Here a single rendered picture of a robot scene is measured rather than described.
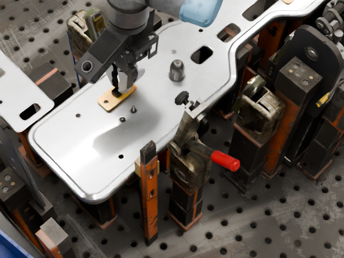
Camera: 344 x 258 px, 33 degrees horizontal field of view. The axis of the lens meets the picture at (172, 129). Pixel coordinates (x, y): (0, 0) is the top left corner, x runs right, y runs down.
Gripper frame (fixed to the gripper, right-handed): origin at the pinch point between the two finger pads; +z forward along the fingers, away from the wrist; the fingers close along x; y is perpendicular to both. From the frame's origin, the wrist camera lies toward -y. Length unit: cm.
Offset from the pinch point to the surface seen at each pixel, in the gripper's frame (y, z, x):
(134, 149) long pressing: -5.9, 3.3, -11.7
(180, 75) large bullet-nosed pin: 11.9, -0.6, -6.5
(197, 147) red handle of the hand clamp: -1.4, -6.9, -23.0
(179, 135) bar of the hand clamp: -2.9, -8.6, -19.7
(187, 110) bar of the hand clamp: -3.7, -18.6, -20.8
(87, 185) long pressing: -17.5, 4.5, -11.1
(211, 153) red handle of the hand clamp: -1.4, -8.9, -26.2
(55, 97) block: -8.8, 5.6, 9.7
